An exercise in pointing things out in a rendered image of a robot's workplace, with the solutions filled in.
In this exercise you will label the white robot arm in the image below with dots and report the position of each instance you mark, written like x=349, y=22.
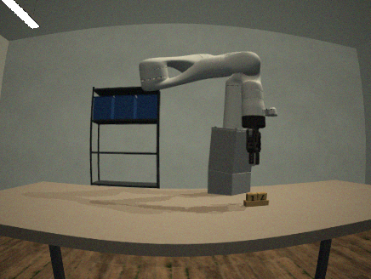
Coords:
x=195, y=67

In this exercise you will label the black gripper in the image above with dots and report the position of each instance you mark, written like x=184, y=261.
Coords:
x=254, y=136

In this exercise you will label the tan calendar cube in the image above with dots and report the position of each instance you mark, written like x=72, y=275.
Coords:
x=251, y=197
x=261, y=196

